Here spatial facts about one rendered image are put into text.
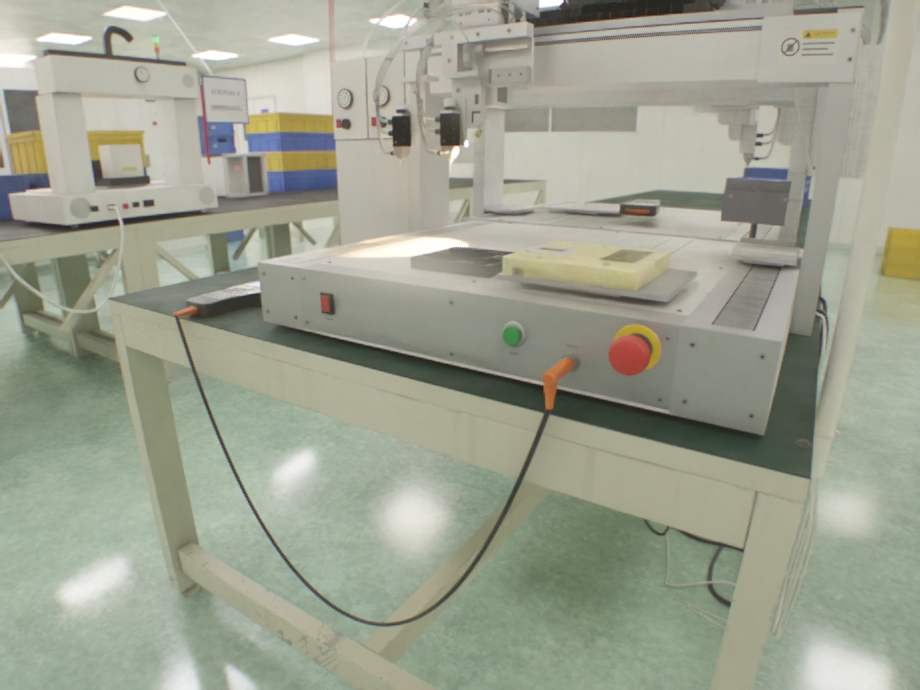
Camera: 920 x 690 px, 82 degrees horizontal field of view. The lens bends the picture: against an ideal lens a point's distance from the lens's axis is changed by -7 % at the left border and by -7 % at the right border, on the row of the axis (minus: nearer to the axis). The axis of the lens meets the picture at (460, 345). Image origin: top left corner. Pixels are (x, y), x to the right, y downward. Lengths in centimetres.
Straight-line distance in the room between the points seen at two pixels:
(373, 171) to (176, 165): 175
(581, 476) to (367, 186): 95
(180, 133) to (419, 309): 237
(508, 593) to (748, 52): 122
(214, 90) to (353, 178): 172
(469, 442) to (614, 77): 65
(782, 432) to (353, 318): 54
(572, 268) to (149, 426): 98
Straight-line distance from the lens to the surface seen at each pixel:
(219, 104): 306
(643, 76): 103
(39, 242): 262
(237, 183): 417
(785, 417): 69
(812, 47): 99
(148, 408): 134
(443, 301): 69
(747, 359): 58
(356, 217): 142
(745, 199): 104
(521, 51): 99
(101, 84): 279
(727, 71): 100
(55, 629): 166
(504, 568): 156
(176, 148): 299
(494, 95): 102
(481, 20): 103
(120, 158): 300
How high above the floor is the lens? 101
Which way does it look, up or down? 19 degrees down
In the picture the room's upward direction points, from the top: straight up
